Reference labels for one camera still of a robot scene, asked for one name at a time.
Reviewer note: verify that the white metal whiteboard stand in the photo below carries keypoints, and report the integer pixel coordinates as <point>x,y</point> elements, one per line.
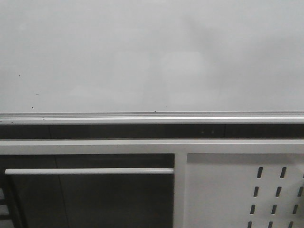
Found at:
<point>179,148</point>

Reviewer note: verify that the white horizontal rail bar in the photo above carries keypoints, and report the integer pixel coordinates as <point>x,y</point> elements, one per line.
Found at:
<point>88,171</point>

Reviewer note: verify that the white whiteboard with aluminium frame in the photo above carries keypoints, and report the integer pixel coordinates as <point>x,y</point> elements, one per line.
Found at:
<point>151,61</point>

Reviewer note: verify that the white perforated pegboard panel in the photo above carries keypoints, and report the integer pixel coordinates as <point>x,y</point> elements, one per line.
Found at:
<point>244,191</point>

